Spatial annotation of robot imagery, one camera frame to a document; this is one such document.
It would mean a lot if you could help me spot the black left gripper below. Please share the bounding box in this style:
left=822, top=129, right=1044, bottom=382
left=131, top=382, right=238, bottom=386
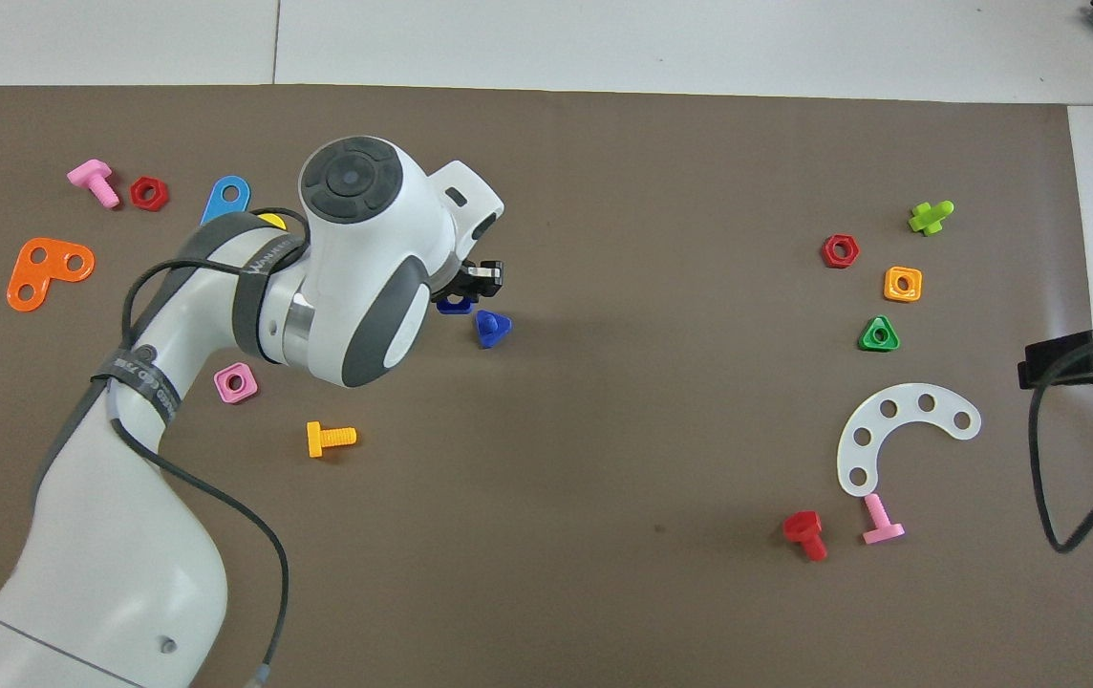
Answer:
left=431, top=259, right=505, bottom=308

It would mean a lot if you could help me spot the blue triangle-head screw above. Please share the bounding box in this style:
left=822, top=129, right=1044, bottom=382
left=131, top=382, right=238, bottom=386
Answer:
left=474, top=310, right=513, bottom=349

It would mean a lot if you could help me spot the lime green cross-head bolt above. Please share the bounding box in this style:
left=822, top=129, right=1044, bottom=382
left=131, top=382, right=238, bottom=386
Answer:
left=908, top=200, right=955, bottom=236

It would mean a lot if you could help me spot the orange plastic bolt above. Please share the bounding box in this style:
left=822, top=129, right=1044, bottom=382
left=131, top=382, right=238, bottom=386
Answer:
left=306, top=421, right=357, bottom=459

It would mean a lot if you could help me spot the green triangle nut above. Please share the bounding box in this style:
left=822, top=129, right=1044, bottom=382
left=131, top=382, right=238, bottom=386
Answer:
left=858, top=315, right=901, bottom=353

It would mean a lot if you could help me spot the brown table mat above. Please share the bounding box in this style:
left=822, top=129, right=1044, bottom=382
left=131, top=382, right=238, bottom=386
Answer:
left=0, top=84, right=1093, bottom=688

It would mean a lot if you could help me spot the white curved five-hole strip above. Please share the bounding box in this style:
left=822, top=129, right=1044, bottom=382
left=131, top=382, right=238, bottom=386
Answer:
left=837, top=383, right=982, bottom=498

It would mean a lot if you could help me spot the blue two-hole strip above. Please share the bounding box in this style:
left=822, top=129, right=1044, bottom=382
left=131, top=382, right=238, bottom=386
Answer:
left=200, top=175, right=251, bottom=227

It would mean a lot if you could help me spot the pink plastic bolt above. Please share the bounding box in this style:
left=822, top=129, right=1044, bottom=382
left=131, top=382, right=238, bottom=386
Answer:
left=862, top=493, right=906, bottom=546
left=67, top=160, right=120, bottom=209

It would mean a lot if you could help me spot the pink square nut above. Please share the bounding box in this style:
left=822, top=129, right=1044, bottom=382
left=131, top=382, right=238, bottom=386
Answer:
left=213, top=362, right=259, bottom=404

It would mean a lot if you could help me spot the red plastic bolt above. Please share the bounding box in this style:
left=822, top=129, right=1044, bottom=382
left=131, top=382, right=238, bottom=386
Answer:
left=782, top=511, right=828, bottom=562

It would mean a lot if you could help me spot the orange heart-shaped plate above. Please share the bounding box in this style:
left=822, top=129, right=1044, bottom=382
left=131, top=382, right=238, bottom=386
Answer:
left=7, top=237, right=96, bottom=313

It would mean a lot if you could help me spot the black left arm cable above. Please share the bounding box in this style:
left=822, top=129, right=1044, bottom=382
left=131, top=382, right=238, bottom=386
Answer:
left=93, top=205, right=313, bottom=688

